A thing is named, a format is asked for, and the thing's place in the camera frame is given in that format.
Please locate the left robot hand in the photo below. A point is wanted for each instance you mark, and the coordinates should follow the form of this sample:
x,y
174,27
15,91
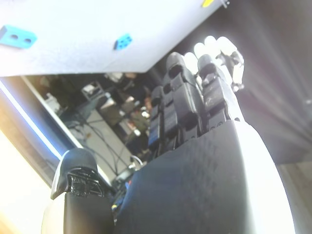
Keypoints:
x,y
195,182

